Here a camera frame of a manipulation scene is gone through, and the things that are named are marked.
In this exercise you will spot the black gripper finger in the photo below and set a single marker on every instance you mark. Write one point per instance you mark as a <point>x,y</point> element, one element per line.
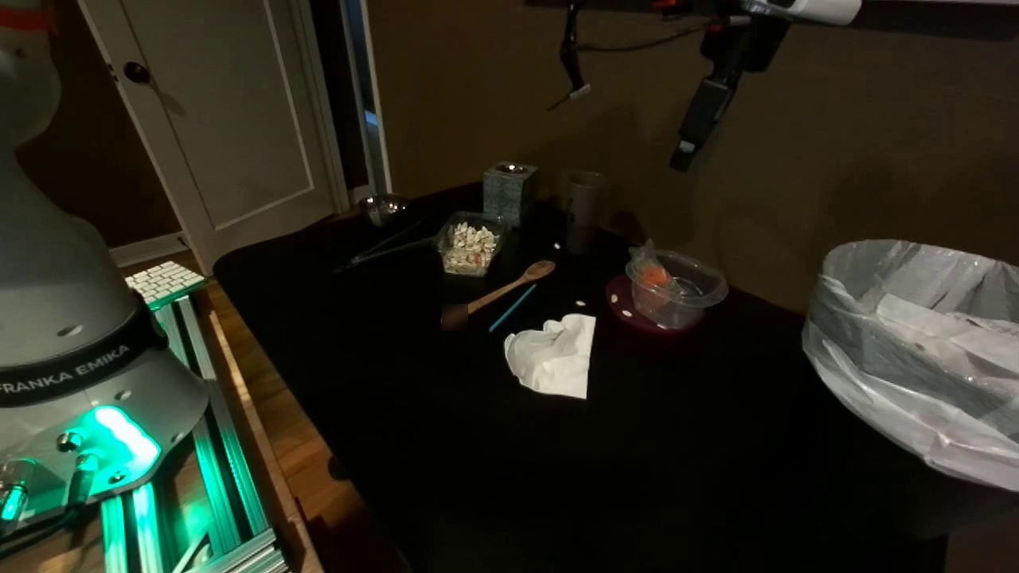
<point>688,146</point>
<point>701,142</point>

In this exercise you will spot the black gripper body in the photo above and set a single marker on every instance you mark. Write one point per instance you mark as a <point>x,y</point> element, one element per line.
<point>744,47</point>

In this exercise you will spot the clear plastic lunchbox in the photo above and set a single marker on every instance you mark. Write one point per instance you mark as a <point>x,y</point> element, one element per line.
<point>680,283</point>

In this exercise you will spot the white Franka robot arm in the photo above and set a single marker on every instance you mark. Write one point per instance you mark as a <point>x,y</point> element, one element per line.
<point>53,274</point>

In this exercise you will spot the dark glass cup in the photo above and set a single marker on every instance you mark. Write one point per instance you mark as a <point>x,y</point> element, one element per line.
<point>585,210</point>

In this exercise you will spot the grey tissue box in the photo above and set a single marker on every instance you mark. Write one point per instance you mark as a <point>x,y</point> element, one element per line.
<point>509,196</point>

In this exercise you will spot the blue straw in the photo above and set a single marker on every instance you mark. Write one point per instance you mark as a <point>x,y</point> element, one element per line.
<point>513,308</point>

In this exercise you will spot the clear container with popcorn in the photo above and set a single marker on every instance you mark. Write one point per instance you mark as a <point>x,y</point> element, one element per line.
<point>469,247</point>

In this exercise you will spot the wooden spoon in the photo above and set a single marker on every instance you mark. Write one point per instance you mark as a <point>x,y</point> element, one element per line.
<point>495,297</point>

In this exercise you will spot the white crumpled napkin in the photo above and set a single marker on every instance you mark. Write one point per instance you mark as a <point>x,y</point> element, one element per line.
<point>551,356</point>

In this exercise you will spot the black bin with white bag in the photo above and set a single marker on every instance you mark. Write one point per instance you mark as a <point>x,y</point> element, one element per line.
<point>910,350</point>

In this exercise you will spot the metal tongs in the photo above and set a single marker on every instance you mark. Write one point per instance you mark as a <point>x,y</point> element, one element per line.
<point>386,248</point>

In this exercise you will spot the white panel door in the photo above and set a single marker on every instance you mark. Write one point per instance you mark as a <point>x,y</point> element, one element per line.
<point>234,115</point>

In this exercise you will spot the white grid panel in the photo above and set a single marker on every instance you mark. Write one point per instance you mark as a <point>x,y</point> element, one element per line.
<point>163,282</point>

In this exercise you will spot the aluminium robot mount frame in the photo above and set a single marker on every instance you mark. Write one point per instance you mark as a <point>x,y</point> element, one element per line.
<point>225,489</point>

